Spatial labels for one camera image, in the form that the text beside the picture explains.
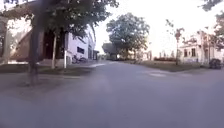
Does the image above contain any large round tree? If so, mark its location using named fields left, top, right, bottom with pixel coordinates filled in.
left=105, top=12, right=151, bottom=62

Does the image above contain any grey asphalt road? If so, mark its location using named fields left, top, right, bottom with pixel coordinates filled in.
left=0, top=61, right=224, bottom=128

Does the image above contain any grass patch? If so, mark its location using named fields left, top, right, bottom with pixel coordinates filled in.
left=124, top=59, right=209, bottom=73
left=0, top=63, right=96, bottom=77

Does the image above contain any building with dark entrance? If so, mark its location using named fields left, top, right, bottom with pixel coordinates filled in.
left=0, top=6, right=100, bottom=66

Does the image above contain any thin tree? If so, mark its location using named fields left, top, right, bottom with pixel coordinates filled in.
left=165, top=19, right=186, bottom=66

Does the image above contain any pale old building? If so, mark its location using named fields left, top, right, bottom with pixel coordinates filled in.
left=179, top=30, right=224, bottom=65

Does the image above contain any dark vehicle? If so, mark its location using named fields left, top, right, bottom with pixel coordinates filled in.
left=209, top=58, right=223, bottom=70

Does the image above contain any pale post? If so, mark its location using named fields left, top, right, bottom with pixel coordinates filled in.
left=63, top=32, right=69, bottom=70

